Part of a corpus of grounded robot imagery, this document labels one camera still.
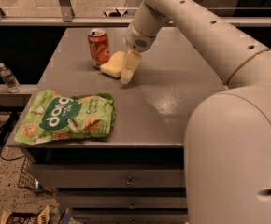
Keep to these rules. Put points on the green snack bag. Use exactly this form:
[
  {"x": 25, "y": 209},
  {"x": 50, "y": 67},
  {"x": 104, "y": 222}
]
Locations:
[{"x": 53, "y": 117}]

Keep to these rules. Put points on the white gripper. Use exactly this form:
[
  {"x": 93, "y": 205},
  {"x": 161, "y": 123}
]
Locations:
[{"x": 137, "y": 40}]

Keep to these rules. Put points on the brown snack bag on floor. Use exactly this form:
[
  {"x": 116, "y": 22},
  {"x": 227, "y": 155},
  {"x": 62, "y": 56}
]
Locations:
[{"x": 42, "y": 217}]

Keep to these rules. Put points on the grey drawer cabinet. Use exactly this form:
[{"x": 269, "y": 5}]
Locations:
[{"x": 112, "y": 150}]

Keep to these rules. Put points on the clear plastic water bottle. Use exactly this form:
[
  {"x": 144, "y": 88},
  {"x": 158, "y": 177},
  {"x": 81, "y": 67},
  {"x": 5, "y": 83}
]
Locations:
[{"x": 9, "y": 79}]

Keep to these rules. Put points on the yellow sponge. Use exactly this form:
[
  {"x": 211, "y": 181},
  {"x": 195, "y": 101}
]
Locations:
[{"x": 113, "y": 66}]

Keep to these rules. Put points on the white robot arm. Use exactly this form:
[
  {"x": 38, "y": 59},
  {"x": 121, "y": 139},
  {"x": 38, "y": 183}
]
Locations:
[{"x": 227, "y": 148}]

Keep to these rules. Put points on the wire basket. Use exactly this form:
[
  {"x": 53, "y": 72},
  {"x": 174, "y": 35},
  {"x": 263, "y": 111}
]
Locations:
[{"x": 26, "y": 179}]

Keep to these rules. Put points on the metal railing frame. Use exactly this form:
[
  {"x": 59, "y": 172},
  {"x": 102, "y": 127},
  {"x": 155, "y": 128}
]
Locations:
[{"x": 79, "y": 12}]

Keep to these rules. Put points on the orange soda can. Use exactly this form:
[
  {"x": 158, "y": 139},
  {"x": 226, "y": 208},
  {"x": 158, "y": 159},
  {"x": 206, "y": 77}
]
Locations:
[{"x": 99, "y": 47}]

